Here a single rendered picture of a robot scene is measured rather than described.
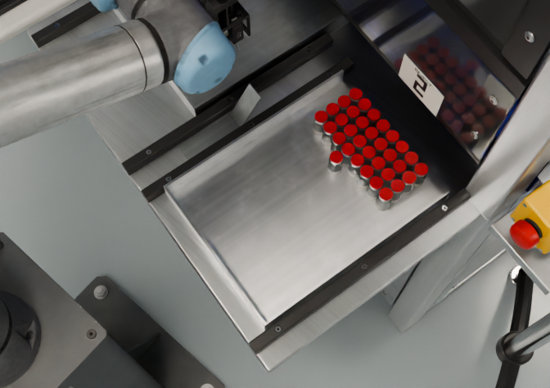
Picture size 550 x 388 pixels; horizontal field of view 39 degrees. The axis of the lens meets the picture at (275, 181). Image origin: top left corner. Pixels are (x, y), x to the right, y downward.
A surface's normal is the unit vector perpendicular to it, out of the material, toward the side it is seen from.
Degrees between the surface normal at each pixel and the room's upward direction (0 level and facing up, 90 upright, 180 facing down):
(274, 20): 0
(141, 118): 0
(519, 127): 90
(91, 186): 0
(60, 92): 50
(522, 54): 90
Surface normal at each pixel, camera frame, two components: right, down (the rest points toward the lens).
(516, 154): -0.81, 0.54
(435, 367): 0.00, -0.37
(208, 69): 0.58, 0.75
